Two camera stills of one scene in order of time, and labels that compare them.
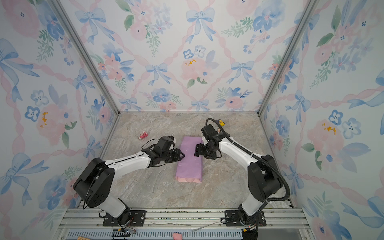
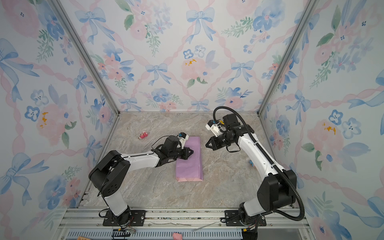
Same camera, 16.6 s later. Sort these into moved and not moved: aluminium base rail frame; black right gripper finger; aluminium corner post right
Moved: black right gripper finger
Not moved: aluminium base rail frame; aluminium corner post right
